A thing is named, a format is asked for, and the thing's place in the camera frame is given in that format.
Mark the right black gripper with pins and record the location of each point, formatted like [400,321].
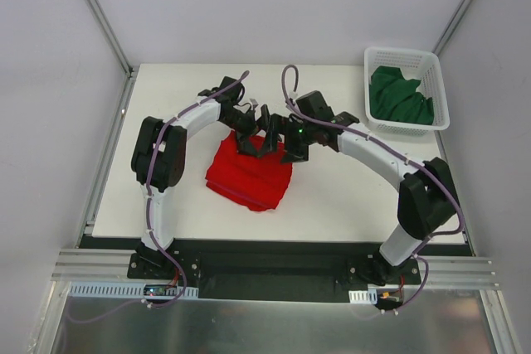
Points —
[288,137]

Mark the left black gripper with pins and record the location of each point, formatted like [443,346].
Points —
[257,128]

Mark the red t shirt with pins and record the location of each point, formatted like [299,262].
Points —
[255,198]
[236,170]

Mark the white plastic basket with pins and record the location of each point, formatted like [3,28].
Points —
[421,65]

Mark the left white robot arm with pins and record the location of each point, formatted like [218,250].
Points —
[159,156]

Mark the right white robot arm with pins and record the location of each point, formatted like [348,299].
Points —
[426,191]

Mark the green t shirt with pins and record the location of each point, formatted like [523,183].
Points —
[394,98]

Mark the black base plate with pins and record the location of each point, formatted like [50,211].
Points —
[316,272]

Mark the right white cable duct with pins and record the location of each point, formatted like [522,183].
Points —
[369,297]

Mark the white cable duct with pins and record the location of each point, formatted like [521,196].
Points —
[369,297]
[130,291]

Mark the aluminium rail frame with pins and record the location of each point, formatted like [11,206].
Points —
[331,198]

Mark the left white cable duct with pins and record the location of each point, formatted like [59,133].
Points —
[130,291]

